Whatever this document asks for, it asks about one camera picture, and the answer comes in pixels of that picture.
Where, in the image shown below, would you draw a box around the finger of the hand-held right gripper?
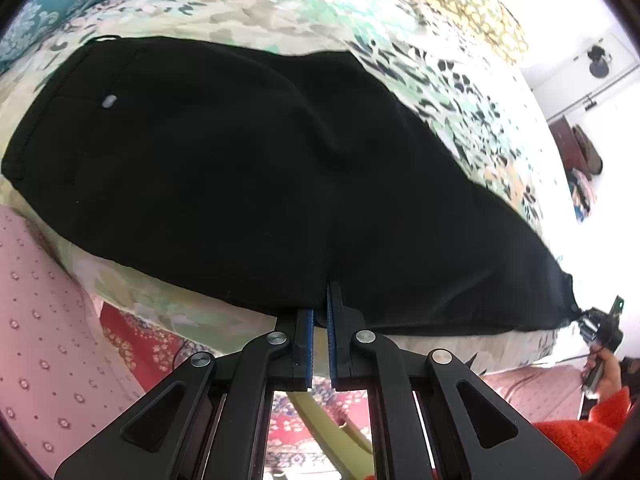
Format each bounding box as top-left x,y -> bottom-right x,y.
570,306 -> 602,346

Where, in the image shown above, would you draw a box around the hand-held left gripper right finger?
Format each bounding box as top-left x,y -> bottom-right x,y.
326,281 -> 583,480

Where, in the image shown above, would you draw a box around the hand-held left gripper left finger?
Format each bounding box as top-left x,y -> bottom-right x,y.
54,309 -> 315,480

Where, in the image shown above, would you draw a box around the black pants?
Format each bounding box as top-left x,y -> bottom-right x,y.
1,36 -> 583,335

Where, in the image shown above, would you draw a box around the person's right hand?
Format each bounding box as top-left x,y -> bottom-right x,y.
594,347 -> 625,403

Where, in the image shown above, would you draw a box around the yellow green plastic item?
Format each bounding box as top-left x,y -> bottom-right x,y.
289,391 -> 377,480

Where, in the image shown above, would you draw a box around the pile of clothes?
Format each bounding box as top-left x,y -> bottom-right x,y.
567,169 -> 599,223

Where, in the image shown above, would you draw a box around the brown bag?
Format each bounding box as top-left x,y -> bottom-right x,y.
572,125 -> 604,176

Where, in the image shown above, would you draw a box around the red patterned rug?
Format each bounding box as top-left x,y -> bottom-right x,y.
100,304 -> 377,480

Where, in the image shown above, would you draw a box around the brown wooden cabinet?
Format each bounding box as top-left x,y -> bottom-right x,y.
547,115 -> 588,174

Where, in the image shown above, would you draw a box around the pink dotted mat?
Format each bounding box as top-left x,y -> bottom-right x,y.
0,205 -> 587,478

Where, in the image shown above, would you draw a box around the black hanging hat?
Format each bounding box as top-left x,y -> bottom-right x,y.
586,45 -> 609,79

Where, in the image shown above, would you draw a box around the blue patterned pillow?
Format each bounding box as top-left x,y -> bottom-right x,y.
0,0 -> 166,73

